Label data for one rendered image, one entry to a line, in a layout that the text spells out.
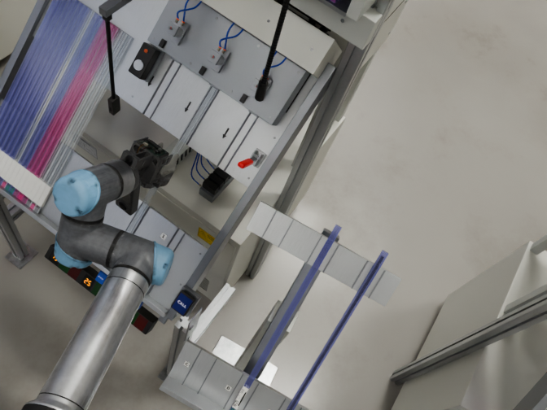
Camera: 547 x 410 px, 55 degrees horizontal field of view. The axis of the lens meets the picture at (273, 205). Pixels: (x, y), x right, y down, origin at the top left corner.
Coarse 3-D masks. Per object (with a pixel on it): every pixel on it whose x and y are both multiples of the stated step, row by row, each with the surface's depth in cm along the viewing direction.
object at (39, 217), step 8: (0, 192) 133; (8, 192) 133; (16, 200) 132; (24, 208) 132; (32, 216) 132; (40, 216) 132; (48, 224) 131; (56, 232) 130; (96, 264) 129; (104, 272) 129; (144, 296) 128; (152, 304) 127; (160, 304) 129; (160, 312) 126
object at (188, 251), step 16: (80, 160) 129; (48, 208) 133; (112, 208) 128; (112, 224) 129; (128, 224) 128; (144, 224) 127; (160, 224) 126; (160, 240) 127; (176, 240) 126; (192, 240) 125; (176, 256) 126; (192, 256) 125; (176, 272) 127; (192, 272) 126; (160, 288) 128; (176, 288) 127
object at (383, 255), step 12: (384, 252) 108; (372, 276) 109; (360, 288) 110; (360, 300) 110; (348, 312) 111; (336, 336) 112; (324, 348) 113; (312, 372) 114; (300, 396) 116; (288, 408) 116
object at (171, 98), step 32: (96, 0) 123; (160, 0) 119; (128, 32) 122; (128, 64) 123; (160, 64) 121; (128, 96) 124; (160, 96) 122; (192, 96) 120; (224, 96) 118; (224, 128) 119; (256, 128) 118; (224, 160) 120
